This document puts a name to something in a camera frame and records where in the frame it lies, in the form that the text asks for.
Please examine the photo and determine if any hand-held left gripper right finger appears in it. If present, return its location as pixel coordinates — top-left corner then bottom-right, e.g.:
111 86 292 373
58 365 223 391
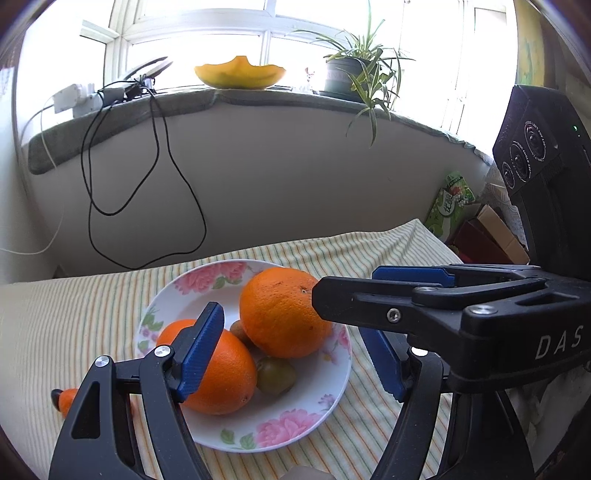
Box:
359 327 536 480

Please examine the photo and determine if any white power strip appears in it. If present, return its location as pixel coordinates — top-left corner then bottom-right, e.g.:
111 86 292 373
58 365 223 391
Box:
52 83 100 114

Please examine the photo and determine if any yellow bowl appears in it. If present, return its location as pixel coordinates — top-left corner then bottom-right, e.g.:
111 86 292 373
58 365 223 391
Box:
194 55 287 90

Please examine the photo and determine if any ring light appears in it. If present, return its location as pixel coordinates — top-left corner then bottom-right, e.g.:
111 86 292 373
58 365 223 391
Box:
121 56 174 93

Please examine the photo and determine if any striped tablecloth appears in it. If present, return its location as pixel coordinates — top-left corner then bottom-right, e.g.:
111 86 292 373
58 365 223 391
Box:
0 218 467 480

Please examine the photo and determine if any cardboard box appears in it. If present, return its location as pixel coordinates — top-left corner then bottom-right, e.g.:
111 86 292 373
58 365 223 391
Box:
455 203 531 265

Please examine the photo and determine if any large orange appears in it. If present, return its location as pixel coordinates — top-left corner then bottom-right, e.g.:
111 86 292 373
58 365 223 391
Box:
239 268 334 360

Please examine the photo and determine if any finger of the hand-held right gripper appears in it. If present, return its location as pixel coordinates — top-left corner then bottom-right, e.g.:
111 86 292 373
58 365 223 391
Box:
311 275 571 344
372 264 543 288

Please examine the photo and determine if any medium oval orange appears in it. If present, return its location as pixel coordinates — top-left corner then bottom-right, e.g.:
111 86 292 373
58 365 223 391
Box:
156 319 258 415

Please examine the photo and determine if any white cable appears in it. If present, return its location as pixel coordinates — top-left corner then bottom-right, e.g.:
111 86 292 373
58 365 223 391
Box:
0 104 65 257

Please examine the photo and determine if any tangerine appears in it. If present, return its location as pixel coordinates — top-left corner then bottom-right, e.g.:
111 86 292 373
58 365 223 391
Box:
51 389 80 415

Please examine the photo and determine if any black cable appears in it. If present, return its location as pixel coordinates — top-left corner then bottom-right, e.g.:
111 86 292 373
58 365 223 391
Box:
82 83 207 271

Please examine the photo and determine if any wall map poster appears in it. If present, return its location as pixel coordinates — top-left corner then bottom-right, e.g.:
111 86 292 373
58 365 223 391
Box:
515 0 555 88

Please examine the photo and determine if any potted spider plant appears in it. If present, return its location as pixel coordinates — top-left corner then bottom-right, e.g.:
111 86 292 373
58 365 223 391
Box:
292 0 416 147

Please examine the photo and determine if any white window frame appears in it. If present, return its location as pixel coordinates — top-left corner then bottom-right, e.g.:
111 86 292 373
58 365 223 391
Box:
78 0 513 153

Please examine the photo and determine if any green printed bag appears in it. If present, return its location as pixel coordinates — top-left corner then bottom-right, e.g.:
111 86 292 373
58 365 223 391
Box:
425 171 476 243

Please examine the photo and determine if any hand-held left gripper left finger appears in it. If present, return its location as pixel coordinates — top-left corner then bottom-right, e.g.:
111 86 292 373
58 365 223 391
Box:
48 301 225 480

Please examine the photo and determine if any floral white plate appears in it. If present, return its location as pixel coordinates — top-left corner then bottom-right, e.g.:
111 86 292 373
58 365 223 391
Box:
134 259 353 452

